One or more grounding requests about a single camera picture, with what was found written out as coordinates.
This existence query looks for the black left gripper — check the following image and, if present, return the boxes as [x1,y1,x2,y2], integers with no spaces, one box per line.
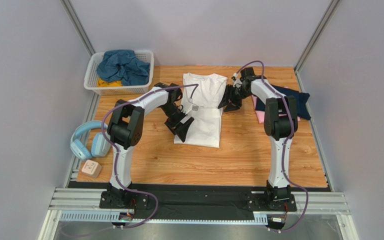
[160,103,195,142]

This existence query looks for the white t-shirt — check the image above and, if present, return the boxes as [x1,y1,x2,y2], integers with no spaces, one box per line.
[174,72,228,148]

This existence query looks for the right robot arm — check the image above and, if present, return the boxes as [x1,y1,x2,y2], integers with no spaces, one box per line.
[218,67,298,211]

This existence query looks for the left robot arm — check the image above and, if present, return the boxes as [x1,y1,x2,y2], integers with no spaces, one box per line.
[99,83,194,209]

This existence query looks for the folded pink t-shirt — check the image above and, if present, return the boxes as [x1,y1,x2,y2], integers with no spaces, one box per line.
[251,94,302,125]

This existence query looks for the folded navy t-shirt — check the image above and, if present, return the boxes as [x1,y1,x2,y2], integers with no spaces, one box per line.
[254,85,312,121]

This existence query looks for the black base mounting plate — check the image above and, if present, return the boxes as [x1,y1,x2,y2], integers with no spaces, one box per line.
[109,183,297,221]

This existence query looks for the light blue plastic object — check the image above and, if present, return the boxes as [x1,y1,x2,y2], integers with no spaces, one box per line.
[70,120,113,161]

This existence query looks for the crumpled blue t-shirt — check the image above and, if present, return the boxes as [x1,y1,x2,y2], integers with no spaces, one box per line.
[96,49,150,86]

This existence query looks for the yellow t-shirt in basket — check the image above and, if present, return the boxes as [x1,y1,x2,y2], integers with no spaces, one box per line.
[97,77,123,88]

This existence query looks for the beige power strip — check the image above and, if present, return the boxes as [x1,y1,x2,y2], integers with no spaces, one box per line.
[81,159,102,178]

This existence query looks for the white plastic laundry basket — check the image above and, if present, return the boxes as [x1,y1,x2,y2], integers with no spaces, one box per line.
[83,50,155,95]

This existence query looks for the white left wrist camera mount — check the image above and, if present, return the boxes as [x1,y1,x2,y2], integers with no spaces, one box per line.
[181,100,200,115]

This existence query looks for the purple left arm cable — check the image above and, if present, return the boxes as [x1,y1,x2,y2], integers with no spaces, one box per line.
[100,83,200,231]

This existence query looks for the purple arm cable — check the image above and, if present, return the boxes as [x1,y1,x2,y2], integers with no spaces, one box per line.
[100,83,200,231]
[235,60,309,233]

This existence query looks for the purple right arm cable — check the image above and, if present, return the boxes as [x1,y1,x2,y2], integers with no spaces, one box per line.
[235,60,309,233]

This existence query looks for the right corner aluminium post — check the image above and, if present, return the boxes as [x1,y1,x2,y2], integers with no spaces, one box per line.
[294,0,342,74]

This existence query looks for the corner aluminium post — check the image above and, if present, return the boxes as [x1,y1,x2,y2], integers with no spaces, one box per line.
[60,0,96,57]
[294,0,342,74]

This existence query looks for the left corner aluminium post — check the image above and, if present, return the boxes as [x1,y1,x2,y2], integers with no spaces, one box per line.
[60,0,96,57]

